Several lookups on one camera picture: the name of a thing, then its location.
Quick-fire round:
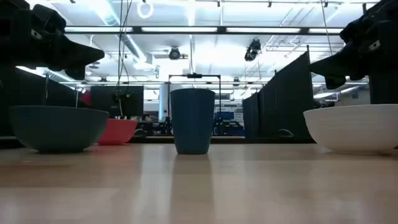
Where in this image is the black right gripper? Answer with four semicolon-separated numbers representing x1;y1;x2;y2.
309;0;398;90

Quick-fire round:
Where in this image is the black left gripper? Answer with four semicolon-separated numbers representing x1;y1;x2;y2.
0;0;106;81

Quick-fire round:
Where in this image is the white bowl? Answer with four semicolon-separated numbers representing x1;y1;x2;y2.
303;103;398;155

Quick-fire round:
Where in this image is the dark blue-grey bowl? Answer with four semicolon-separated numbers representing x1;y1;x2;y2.
9;105;110;154

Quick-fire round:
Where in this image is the red bowl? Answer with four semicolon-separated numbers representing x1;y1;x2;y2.
98;118;138;146

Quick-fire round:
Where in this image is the blue plastic cup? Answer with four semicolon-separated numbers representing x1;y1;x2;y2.
170;88;216;156

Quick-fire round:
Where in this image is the red fabric object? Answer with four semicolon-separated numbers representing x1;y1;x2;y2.
79;90;92;106

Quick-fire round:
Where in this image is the black partition panel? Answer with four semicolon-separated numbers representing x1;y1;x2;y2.
275;45;315;140
242;91;259;139
368;73;398;105
257;70;277;139
46;79;81;108
0;65;48;139

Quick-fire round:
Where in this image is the black monitor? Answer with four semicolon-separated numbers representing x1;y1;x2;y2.
90;85;145;118

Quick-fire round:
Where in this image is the black ceiling spotlight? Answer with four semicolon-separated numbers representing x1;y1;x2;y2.
244;39;262;62
168;46;182;61

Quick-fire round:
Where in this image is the white pillar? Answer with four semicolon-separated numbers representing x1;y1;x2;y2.
158;83;172;123

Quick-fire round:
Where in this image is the blue box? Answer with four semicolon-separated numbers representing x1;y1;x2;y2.
213;111;235;121

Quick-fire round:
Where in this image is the black hanging cable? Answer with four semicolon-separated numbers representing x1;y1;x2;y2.
116;0;123;91
120;0;134;88

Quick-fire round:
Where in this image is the long yellow cable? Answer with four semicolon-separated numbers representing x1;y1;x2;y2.
320;0;335;57

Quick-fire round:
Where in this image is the silver ventilation duct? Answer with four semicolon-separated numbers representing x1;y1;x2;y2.
88;0;156;73

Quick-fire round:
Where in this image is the white ring lamp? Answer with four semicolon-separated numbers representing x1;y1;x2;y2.
136;1;155;20

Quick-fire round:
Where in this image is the black overhead frame bar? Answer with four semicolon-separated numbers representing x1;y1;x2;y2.
64;26;345;36

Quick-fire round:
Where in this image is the black table edge rail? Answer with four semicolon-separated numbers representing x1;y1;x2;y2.
0;136;317;149

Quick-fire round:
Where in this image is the black station frame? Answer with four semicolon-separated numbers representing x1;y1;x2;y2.
168;73;222;138

